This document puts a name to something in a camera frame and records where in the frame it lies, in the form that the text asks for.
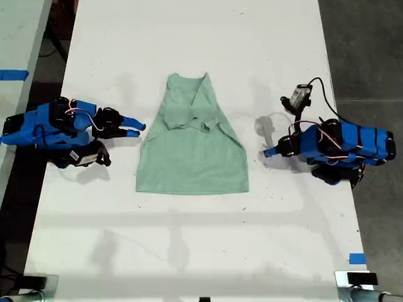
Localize pale green T-shirt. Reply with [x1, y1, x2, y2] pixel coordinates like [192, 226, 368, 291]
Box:
[135, 71, 250, 196]

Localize long blue tape strip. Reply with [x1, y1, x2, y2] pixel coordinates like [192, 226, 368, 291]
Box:
[0, 69, 30, 81]

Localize short blue tape strip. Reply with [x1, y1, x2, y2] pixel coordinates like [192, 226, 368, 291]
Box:
[348, 252, 367, 266]

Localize small black box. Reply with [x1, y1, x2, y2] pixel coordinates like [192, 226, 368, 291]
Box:
[347, 272, 378, 286]
[22, 276, 48, 289]

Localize grey metal tube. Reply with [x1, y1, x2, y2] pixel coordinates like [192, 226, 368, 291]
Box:
[350, 287, 403, 302]
[0, 290, 45, 302]

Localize red and white arm wire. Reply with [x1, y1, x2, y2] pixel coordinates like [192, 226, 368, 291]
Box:
[317, 123, 357, 160]
[64, 99, 105, 132]

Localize black camera stalk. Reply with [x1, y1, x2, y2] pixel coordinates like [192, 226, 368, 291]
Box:
[89, 140, 112, 167]
[294, 103, 312, 127]

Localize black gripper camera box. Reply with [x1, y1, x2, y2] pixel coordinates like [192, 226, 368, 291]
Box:
[280, 82, 313, 111]
[68, 148, 99, 168]

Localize black camera cable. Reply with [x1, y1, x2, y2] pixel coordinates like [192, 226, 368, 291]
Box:
[307, 76, 347, 123]

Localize dark floor cable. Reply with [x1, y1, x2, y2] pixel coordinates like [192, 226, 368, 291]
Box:
[39, 30, 69, 63]

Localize metal table corner bracket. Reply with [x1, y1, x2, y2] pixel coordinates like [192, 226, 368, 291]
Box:
[334, 270, 380, 302]
[18, 274, 60, 302]

